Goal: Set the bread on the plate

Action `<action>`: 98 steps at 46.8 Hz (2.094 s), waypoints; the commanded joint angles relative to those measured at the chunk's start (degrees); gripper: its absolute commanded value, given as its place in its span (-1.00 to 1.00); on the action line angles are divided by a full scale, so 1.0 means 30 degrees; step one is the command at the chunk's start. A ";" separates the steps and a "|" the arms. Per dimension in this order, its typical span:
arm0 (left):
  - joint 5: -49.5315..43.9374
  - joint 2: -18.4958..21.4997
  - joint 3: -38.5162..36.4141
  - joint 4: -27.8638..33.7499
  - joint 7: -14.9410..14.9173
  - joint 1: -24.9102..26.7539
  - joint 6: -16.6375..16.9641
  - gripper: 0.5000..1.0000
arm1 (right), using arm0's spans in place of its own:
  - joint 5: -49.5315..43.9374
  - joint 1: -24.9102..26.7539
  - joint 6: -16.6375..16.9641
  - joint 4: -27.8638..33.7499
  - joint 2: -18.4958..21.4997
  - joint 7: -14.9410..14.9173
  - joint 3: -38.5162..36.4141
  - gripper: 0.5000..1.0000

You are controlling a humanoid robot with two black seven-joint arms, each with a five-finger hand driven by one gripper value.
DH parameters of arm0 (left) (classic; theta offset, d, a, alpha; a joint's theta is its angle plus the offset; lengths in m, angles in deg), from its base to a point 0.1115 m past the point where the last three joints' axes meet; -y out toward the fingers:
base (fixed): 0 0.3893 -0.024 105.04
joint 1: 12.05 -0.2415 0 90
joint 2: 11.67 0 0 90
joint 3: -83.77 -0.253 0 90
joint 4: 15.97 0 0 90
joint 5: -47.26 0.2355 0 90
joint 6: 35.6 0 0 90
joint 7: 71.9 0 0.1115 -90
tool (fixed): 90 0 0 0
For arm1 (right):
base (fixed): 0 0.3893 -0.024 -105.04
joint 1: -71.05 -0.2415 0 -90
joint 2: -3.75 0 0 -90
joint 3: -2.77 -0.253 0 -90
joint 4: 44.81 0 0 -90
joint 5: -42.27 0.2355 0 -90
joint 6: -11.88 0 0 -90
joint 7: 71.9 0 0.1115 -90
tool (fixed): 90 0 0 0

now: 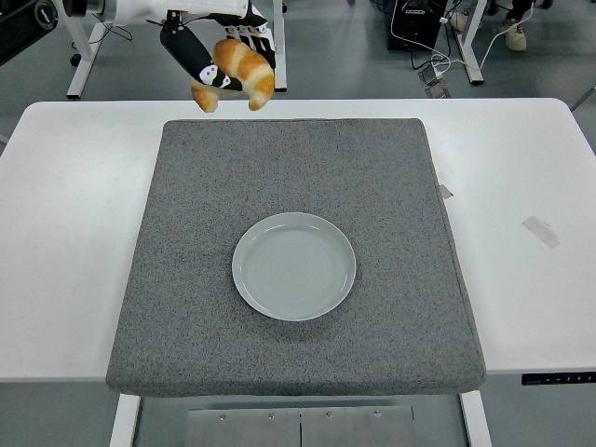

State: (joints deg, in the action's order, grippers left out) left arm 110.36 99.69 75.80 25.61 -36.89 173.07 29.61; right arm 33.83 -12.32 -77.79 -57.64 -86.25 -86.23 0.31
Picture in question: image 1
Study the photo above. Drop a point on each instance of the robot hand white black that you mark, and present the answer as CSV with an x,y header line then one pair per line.
x,y
186,46

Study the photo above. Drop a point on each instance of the croissant bread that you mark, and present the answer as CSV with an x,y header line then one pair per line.
x,y
247,65

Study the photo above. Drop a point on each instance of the light grey round plate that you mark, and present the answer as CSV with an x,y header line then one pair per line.
x,y
293,267

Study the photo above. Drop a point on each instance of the grey metal plate with screws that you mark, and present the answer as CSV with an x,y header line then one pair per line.
x,y
242,426

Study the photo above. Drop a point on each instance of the white desk leg slim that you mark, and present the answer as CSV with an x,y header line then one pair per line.
x,y
280,79

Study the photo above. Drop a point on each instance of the white desk leg angled foot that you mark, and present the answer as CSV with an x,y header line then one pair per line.
x,y
84,65

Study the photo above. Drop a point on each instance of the grey fabric mat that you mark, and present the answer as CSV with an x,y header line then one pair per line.
x,y
326,163

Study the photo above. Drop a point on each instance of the black computer box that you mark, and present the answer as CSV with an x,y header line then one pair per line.
x,y
412,23

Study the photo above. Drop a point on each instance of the grey floor socket cover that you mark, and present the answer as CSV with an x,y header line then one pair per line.
x,y
438,91

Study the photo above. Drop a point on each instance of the person's foot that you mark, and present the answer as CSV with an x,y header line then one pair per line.
x,y
516,37
459,21

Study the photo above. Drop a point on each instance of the white desk leg with foot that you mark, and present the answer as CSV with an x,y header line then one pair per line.
x,y
472,56

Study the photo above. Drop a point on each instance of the small grey mat tag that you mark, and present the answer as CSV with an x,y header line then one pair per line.
x,y
447,192

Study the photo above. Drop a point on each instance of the white table leg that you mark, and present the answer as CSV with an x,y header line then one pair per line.
x,y
123,421
476,419

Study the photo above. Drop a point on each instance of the clear tape strip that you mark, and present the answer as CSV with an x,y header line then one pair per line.
x,y
540,231

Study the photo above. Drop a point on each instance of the grey metal bar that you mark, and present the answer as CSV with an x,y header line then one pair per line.
x,y
584,98

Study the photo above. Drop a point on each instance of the black table control panel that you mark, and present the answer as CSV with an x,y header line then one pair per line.
x,y
559,379

